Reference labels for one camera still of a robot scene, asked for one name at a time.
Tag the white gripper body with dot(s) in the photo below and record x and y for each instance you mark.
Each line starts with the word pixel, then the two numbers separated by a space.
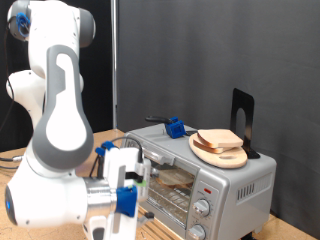
pixel 113 160

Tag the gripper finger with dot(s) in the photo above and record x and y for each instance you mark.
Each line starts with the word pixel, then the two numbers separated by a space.
pixel 146 216
pixel 155 172

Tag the spatula with blue block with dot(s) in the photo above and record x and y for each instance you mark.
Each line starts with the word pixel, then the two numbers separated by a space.
pixel 175 128

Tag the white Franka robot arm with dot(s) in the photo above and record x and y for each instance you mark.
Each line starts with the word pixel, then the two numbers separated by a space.
pixel 60 116

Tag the silver oven knob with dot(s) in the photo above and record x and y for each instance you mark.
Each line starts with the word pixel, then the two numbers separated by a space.
pixel 196 232
pixel 202 208

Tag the silver toaster oven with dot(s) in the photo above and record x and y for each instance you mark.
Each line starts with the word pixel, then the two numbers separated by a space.
pixel 233 186

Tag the round wooden board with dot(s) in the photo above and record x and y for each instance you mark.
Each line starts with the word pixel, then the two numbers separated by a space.
pixel 226 160

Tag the vertical metal pole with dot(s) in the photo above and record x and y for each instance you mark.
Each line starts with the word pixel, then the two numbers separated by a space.
pixel 114 66

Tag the black metal bookend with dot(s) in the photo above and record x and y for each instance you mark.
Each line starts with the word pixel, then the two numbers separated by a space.
pixel 241 100

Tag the wrist camera on blue mount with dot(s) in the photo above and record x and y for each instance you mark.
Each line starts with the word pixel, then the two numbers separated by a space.
pixel 126 200

